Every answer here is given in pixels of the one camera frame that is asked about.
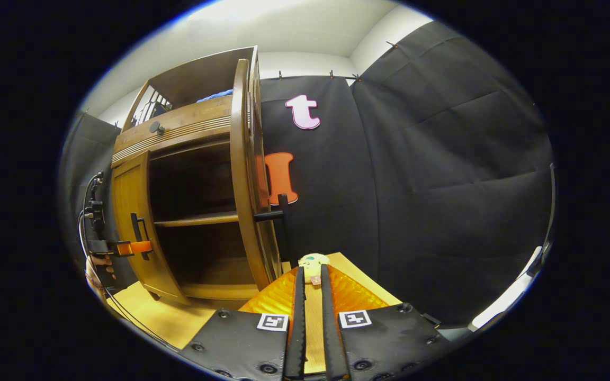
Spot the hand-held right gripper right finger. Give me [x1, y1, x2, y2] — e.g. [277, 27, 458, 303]
[320, 265, 451, 381]

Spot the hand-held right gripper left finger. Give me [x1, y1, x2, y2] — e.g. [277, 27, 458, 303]
[181, 266, 307, 381]

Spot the black door handle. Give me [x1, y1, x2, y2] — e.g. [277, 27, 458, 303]
[253, 193, 290, 249]
[130, 213, 152, 261]

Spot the wooden cabinet door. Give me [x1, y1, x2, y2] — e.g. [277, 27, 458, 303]
[112, 151, 189, 305]
[230, 58, 284, 291]

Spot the wooden double-door shoe cabinet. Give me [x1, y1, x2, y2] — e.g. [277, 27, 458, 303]
[110, 45, 284, 310]

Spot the wooden inner cabinet shelf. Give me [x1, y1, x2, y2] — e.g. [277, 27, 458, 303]
[154, 211, 239, 228]

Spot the small pale toy figurine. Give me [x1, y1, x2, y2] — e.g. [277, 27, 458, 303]
[298, 253, 331, 286]

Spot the blue towel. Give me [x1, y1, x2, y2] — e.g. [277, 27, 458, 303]
[196, 89, 234, 104]

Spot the black backdrop cloth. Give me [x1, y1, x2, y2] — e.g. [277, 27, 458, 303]
[59, 21, 554, 326]

